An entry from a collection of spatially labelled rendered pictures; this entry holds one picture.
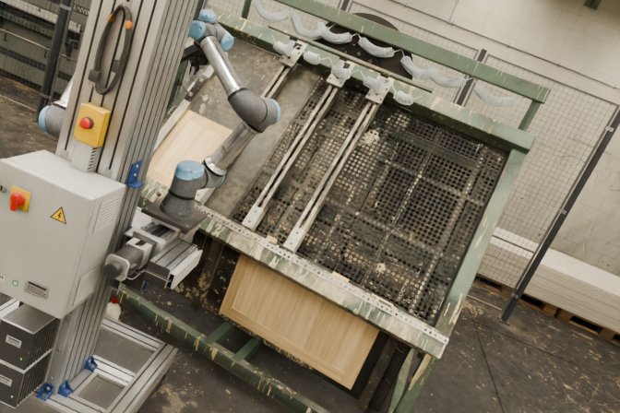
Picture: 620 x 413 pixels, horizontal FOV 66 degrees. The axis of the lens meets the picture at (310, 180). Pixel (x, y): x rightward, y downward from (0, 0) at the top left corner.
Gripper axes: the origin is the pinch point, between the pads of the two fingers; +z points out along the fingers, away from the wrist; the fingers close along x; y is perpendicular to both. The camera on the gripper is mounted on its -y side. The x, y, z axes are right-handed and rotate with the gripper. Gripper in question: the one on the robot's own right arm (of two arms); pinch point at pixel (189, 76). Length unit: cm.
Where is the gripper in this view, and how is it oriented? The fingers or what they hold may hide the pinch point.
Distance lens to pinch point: 244.1
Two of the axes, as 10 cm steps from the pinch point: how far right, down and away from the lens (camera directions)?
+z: -3.5, 6.3, 6.9
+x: -5.9, -7.2, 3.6
